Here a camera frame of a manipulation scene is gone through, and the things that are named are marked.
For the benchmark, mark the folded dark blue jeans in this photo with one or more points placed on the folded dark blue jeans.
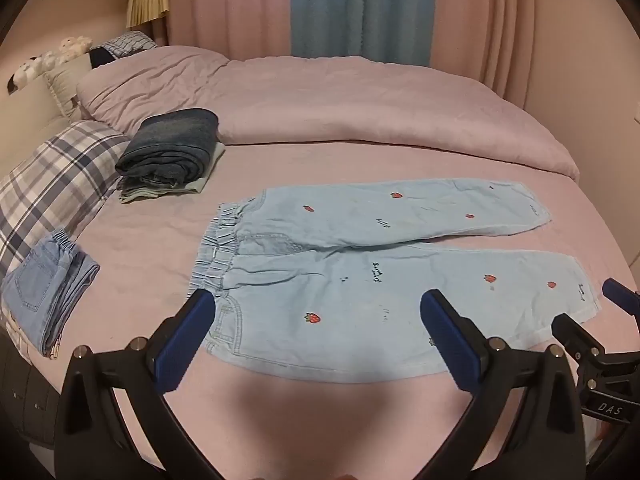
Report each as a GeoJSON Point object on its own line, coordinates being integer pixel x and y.
{"type": "Point", "coordinates": [170, 145]}

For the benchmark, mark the large plaid pillow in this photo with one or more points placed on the large plaid pillow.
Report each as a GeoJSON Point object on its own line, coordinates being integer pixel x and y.
{"type": "Point", "coordinates": [55, 185]}

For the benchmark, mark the folded blue denim pants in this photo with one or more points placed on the folded blue denim pants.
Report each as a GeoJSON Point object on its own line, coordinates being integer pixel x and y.
{"type": "Point", "coordinates": [45, 290]}

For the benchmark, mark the dark bedside cabinet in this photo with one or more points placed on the dark bedside cabinet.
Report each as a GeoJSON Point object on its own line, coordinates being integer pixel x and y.
{"type": "Point", "coordinates": [25, 390]}

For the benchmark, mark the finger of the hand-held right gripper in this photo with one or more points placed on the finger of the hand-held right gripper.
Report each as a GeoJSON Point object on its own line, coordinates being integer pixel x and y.
{"type": "Point", "coordinates": [575, 332]}
{"type": "Point", "coordinates": [622, 296]}

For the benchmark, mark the cream cushion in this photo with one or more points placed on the cream cushion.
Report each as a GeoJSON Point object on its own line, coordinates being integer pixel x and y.
{"type": "Point", "coordinates": [65, 82]}

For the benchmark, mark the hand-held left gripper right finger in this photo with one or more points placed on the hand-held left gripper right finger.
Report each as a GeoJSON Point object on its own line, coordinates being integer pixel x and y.
{"type": "Point", "coordinates": [450, 340]}

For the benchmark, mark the pink curtain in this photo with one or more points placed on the pink curtain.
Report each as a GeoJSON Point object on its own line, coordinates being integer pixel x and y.
{"type": "Point", "coordinates": [525, 25]}
{"type": "Point", "coordinates": [230, 5]}

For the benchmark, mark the light blue strawberry pants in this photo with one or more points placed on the light blue strawberry pants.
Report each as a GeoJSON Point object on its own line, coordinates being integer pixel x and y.
{"type": "Point", "coordinates": [360, 280]}

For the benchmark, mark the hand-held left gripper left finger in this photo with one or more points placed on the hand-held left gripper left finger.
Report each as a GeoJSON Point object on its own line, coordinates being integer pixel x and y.
{"type": "Point", "coordinates": [187, 335]}

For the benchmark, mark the beige headboard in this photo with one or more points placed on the beige headboard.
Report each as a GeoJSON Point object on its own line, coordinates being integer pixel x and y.
{"type": "Point", "coordinates": [25, 115]}

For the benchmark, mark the small plaid pillow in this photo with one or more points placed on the small plaid pillow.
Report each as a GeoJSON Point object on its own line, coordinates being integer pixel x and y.
{"type": "Point", "coordinates": [127, 42]}

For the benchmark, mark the pink duvet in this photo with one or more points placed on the pink duvet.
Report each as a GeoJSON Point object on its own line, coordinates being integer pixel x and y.
{"type": "Point", "coordinates": [325, 100]}

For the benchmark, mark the blue curtain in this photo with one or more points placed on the blue curtain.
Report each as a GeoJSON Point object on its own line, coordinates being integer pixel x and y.
{"type": "Point", "coordinates": [360, 10]}

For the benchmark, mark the black and white plush toy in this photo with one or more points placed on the black and white plush toy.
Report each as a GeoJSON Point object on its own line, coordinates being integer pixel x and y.
{"type": "Point", "coordinates": [22, 74]}

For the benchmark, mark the folded pale green cloth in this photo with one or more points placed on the folded pale green cloth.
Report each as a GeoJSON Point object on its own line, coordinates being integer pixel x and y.
{"type": "Point", "coordinates": [200, 182]}

